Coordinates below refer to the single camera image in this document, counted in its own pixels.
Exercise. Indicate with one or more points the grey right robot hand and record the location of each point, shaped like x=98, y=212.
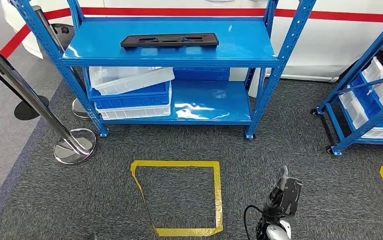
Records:
x=284, y=195

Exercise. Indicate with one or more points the black plastic plate part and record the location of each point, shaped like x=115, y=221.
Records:
x=127, y=42

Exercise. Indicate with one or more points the blue metal shelf rack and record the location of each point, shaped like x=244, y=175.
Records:
x=244, y=43
x=360, y=132

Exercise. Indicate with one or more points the yellow floor tape square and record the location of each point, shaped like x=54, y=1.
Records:
x=178, y=163

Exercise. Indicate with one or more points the white ribbed plastic panel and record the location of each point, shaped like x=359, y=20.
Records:
x=253, y=84

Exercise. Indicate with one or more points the white car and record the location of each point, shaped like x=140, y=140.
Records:
x=327, y=43

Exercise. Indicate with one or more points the red barrier belt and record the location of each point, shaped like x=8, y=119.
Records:
x=12, y=44
x=178, y=12

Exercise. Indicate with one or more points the chrome barrier stanchion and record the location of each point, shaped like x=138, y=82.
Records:
x=80, y=111
x=75, y=149

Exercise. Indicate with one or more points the black thin post stanchion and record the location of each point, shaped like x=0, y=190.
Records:
x=29, y=111

